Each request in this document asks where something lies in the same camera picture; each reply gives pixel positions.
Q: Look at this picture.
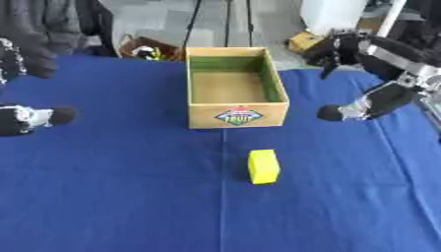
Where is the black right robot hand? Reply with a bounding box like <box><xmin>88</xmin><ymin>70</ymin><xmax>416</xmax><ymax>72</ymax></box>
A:
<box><xmin>301</xmin><ymin>30</ymin><xmax>441</xmax><ymax>123</ymax></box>

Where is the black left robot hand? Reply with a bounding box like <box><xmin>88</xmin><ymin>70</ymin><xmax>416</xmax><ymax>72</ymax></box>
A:
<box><xmin>0</xmin><ymin>36</ymin><xmax>80</xmax><ymax>138</ymax></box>

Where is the small yellow box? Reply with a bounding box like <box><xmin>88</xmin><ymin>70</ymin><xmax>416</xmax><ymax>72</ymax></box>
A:
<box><xmin>285</xmin><ymin>31</ymin><xmax>326</xmax><ymax>54</ymax></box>

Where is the brown cardboard box with items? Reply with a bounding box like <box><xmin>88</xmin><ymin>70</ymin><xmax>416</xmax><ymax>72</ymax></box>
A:
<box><xmin>115</xmin><ymin>34</ymin><xmax>186</xmax><ymax>62</ymax></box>

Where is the tan cardboard box green inside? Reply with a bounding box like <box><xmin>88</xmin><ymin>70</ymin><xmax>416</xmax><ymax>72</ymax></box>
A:
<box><xmin>184</xmin><ymin>46</ymin><xmax>291</xmax><ymax>130</ymax></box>

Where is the white pole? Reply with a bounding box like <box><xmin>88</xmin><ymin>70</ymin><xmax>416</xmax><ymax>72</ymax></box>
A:
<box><xmin>373</xmin><ymin>0</ymin><xmax>410</xmax><ymax>39</ymax></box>

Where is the person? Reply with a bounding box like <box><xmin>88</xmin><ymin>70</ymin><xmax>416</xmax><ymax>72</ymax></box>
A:
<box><xmin>0</xmin><ymin>0</ymin><xmax>119</xmax><ymax>80</ymax></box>

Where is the white cabinet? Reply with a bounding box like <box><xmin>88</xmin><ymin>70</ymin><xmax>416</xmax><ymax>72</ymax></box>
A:
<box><xmin>297</xmin><ymin>0</ymin><xmax>371</xmax><ymax>37</ymax></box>

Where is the yellow rectangular block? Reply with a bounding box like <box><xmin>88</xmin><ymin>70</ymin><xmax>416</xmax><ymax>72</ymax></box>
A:
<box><xmin>246</xmin><ymin>149</ymin><xmax>283</xmax><ymax>186</ymax></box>

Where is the black tripod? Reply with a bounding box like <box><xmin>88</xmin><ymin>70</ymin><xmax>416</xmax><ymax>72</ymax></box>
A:
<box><xmin>180</xmin><ymin>0</ymin><xmax>257</xmax><ymax>51</ymax></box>

